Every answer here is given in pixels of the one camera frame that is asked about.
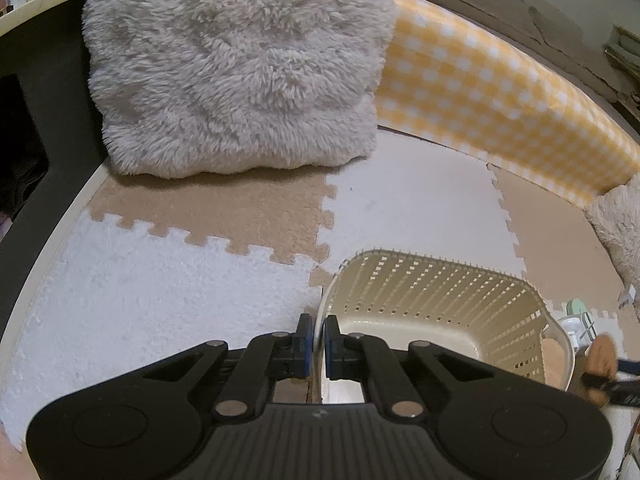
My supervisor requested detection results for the round cork coaster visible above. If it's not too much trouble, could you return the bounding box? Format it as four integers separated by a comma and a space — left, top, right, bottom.
580, 334, 618, 408

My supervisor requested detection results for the cream perforated plastic basket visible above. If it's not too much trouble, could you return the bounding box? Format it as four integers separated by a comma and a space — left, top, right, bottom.
318, 249, 575, 390

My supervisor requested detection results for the white knob object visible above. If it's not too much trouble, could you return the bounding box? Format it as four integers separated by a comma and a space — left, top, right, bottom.
559, 312, 598, 353

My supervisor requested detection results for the mint green round disc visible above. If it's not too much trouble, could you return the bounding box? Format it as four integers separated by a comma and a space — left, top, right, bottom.
565, 298, 592, 328

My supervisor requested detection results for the white fluffy cushion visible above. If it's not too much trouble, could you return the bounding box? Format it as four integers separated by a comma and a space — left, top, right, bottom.
82, 0, 397, 179
586, 174, 640, 314

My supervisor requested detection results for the yellow gingham mattress edge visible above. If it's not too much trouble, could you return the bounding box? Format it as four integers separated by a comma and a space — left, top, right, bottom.
375, 0, 639, 208

